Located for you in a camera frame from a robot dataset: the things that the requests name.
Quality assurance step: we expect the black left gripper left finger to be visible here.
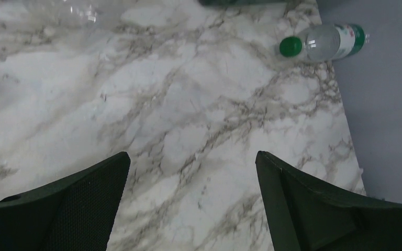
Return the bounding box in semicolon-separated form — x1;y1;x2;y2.
0;152;130;250

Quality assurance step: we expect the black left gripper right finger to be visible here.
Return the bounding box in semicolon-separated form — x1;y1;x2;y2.
255;151;402;250

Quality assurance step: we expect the clear bottle green cap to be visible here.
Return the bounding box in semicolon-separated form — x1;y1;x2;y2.
276;24;370;63

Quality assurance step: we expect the clear bottle green-white label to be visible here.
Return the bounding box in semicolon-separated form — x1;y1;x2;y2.
24;0;125;28

